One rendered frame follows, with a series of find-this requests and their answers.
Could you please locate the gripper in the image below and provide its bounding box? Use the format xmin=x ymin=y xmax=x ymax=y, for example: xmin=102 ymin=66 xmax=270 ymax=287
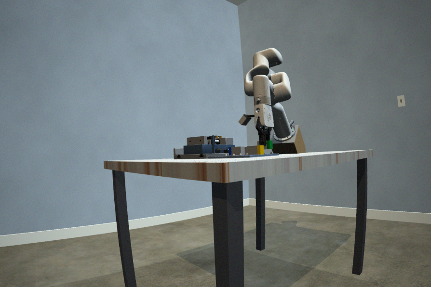
xmin=254 ymin=103 xmax=274 ymax=145

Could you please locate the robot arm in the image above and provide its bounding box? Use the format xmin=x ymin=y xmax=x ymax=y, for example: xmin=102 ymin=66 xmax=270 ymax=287
xmin=244 ymin=48 xmax=295 ymax=142

